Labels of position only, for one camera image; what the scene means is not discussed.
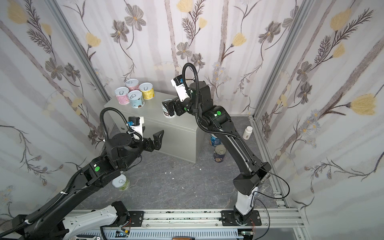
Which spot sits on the light blue can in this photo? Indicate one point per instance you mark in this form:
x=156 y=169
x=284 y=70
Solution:
x=168 y=115

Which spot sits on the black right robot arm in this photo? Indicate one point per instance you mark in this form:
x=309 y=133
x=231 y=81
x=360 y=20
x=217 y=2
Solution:
x=194 y=98

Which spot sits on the yellow can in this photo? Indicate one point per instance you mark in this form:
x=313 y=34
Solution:
x=147 y=91

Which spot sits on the grey metal cabinet counter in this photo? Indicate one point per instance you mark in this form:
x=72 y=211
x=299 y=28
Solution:
x=183 y=139

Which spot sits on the teal can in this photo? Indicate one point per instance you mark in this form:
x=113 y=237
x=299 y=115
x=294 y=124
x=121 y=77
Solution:
x=136 y=99

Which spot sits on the white plastic bottle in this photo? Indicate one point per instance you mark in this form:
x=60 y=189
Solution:
x=247 y=132

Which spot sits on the dark blue can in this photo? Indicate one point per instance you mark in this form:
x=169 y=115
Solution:
x=219 y=153

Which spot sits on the pink can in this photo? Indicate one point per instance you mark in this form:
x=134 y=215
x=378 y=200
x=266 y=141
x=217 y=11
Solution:
x=122 y=95
x=132 y=84

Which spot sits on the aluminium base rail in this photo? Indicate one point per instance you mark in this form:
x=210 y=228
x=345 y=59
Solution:
x=263 y=224

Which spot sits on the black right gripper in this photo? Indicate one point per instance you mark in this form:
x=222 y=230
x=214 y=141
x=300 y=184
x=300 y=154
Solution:
x=173 y=107

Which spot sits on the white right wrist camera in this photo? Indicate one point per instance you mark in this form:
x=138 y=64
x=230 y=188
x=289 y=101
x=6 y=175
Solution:
x=179 y=84

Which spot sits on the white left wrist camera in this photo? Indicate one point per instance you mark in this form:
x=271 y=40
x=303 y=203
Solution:
x=136 y=125

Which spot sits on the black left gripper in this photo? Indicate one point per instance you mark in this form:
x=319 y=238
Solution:
x=147 y=143

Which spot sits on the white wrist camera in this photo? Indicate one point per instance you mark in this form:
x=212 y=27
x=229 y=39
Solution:
x=136 y=125
x=179 y=84

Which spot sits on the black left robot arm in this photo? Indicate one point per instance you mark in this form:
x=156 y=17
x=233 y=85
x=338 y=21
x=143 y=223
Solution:
x=51 y=222

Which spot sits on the green can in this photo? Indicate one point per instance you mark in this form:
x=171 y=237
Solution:
x=121 y=182

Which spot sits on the blue can silver lid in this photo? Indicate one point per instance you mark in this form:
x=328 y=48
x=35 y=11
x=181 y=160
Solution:
x=214 y=141

